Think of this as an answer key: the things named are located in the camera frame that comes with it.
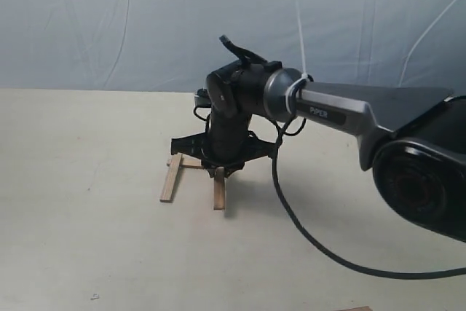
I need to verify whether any wooden stick with holes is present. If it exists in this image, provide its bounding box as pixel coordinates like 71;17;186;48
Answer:
180;157;203;169

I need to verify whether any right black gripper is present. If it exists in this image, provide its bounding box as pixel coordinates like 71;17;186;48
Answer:
170;110;275;177

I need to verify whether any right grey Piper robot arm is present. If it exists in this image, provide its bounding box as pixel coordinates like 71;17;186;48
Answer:
170;61;465;241

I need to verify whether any blue-grey backdrop cloth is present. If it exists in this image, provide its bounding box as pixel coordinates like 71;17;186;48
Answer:
1;0;465;94

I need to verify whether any wood strip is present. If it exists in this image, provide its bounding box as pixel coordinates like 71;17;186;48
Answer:
213;167;226;210
159;153;183;202
338;306;372;311

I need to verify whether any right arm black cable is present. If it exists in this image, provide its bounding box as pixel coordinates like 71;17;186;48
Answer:
192;105;466;278

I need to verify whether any white zip tie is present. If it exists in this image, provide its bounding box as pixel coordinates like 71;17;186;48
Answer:
285;0;309;119

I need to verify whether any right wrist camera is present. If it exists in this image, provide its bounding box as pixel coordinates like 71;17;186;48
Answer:
194;88;211;109

